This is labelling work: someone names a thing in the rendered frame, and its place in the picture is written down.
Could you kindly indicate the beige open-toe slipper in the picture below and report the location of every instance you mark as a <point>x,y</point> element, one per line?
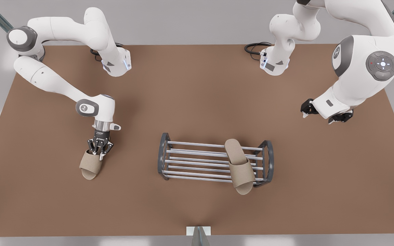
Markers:
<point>91,167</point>
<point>240,171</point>

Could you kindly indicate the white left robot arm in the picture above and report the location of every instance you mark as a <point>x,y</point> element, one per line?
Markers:
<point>361,68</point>

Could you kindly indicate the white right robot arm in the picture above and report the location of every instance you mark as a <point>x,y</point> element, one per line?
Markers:
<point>50,80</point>

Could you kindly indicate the grey metal shoe rack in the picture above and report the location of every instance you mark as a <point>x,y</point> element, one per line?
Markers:
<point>197,160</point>

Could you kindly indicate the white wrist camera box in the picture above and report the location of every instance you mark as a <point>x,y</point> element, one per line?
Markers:
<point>115,126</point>

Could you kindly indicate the silver frame post with foot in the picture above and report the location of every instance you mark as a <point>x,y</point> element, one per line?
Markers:
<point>200,235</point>

